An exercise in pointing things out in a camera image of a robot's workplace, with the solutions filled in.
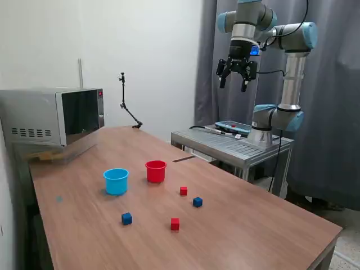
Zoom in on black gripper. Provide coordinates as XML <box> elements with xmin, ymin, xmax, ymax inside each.
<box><xmin>215</xmin><ymin>39</ymin><xmax>258</xmax><ymax>92</ymax></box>

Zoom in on red plastic bin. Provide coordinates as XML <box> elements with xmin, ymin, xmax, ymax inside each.
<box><xmin>145</xmin><ymin>160</ymin><xmax>168</xmax><ymax>184</ymax></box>

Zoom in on blue plastic bin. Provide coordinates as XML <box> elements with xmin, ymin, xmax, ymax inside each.
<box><xmin>103</xmin><ymin>168</ymin><xmax>130</xmax><ymax>196</ymax></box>

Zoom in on blue teach pendant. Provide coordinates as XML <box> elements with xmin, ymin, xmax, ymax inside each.
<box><xmin>214</xmin><ymin>120</ymin><xmax>251</xmax><ymax>134</ymax></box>

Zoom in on grey metal robot stand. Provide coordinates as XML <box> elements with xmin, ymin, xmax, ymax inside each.
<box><xmin>170</xmin><ymin>123</ymin><xmax>295</xmax><ymax>197</ymax></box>

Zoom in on grey curtain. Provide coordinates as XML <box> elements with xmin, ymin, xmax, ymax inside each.
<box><xmin>193</xmin><ymin>0</ymin><xmax>360</xmax><ymax>219</ymax></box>

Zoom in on silver microwave oven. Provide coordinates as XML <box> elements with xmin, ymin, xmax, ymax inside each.
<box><xmin>0</xmin><ymin>87</ymin><xmax>105</xmax><ymax>147</ymax></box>

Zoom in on wooden blocks under microwave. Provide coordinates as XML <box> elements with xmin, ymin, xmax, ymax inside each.
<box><xmin>24</xmin><ymin>151</ymin><xmax>67</xmax><ymax>164</ymax></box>

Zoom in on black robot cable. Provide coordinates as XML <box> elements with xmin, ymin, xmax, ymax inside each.
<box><xmin>254</xmin><ymin>0</ymin><xmax>309</xmax><ymax>194</ymax></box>

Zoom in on black cable with metal plug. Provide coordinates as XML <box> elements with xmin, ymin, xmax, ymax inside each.
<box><xmin>188</xmin><ymin>125</ymin><xmax>234</xmax><ymax>136</ymax></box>

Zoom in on white floor cable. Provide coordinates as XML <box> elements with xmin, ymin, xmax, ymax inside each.
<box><xmin>334</xmin><ymin>251</ymin><xmax>360</xmax><ymax>267</ymax></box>

